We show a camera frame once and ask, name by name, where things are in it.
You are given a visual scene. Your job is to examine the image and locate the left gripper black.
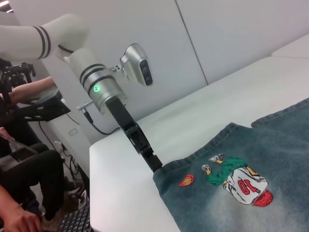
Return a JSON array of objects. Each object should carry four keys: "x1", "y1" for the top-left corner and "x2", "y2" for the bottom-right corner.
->
[{"x1": 105, "y1": 98, "x2": 163, "y2": 174}]

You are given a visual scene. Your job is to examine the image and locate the blue denim shorts with print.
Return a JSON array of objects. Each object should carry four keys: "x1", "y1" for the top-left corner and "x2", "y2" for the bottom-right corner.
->
[{"x1": 152, "y1": 98, "x2": 309, "y2": 232}]

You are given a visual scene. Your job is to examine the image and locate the bare person forearm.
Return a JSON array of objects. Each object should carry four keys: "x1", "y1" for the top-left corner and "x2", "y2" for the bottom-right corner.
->
[
  {"x1": 0, "y1": 185, "x2": 23, "y2": 219},
  {"x1": 10, "y1": 76, "x2": 57, "y2": 104}
]

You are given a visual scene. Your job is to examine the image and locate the bare person hand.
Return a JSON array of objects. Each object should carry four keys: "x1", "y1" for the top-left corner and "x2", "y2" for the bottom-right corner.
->
[{"x1": 1, "y1": 209, "x2": 43, "y2": 232}]

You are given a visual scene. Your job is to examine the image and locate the red white sneaker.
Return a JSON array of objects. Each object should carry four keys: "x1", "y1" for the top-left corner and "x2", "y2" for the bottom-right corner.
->
[{"x1": 64, "y1": 182, "x2": 88, "y2": 211}]

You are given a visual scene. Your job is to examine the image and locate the black keyboard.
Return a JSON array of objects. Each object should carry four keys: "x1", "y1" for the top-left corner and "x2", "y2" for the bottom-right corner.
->
[{"x1": 56, "y1": 204, "x2": 92, "y2": 232}]

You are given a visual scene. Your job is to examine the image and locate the black trousers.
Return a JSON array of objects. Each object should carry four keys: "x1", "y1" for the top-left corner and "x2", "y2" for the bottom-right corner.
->
[{"x1": 0, "y1": 142, "x2": 66, "y2": 221}]

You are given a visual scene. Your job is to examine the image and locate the dark brown flat box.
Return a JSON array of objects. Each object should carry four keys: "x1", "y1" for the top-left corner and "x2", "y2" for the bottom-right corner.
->
[{"x1": 9, "y1": 146, "x2": 39, "y2": 162}]

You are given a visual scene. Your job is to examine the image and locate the black floor cables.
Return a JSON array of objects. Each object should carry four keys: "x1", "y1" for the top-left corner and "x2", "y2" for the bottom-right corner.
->
[{"x1": 54, "y1": 141, "x2": 90, "y2": 185}]

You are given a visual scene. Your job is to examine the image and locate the left wrist black cable plug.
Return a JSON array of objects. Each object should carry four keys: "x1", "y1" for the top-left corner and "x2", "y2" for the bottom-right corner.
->
[{"x1": 76, "y1": 101, "x2": 122, "y2": 135}]

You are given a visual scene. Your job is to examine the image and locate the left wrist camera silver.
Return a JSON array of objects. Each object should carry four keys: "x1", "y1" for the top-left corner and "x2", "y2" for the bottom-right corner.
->
[{"x1": 120, "y1": 43, "x2": 154, "y2": 87}]

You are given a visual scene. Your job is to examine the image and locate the black teleoperation handle rig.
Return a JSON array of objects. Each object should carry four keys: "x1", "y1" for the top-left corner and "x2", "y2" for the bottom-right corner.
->
[{"x1": 0, "y1": 62, "x2": 37, "y2": 105}]

